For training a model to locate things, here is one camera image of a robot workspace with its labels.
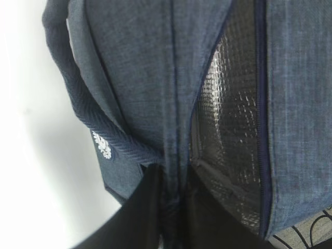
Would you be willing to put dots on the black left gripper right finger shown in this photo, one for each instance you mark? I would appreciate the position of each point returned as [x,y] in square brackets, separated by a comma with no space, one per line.
[206,224]

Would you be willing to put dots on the dark blue lunch bag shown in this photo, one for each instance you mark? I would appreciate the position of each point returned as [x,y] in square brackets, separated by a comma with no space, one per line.
[238,91]

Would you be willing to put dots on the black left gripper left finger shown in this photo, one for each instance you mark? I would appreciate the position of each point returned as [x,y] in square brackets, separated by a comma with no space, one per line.
[136,224]

